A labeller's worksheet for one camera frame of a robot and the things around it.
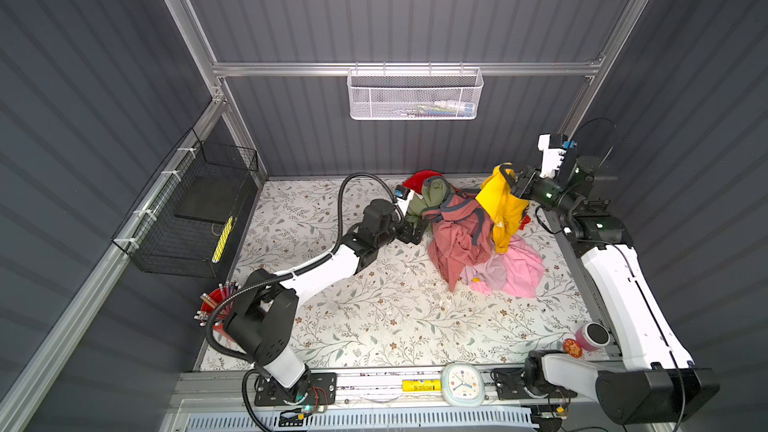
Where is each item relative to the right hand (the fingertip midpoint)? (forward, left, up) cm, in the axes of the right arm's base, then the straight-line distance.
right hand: (505, 170), depth 67 cm
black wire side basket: (-6, +77, -10) cm, 78 cm away
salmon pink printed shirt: (0, +6, -24) cm, 25 cm away
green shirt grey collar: (+18, +12, -28) cm, 35 cm away
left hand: (+2, +20, -19) cm, 28 cm away
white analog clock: (-37, +10, -36) cm, 53 cm away
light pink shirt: (-6, -12, -38) cm, 41 cm away
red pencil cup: (-21, +72, -23) cm, 78 cm away
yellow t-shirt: (-3, -1, -10) cm, 10 cm away
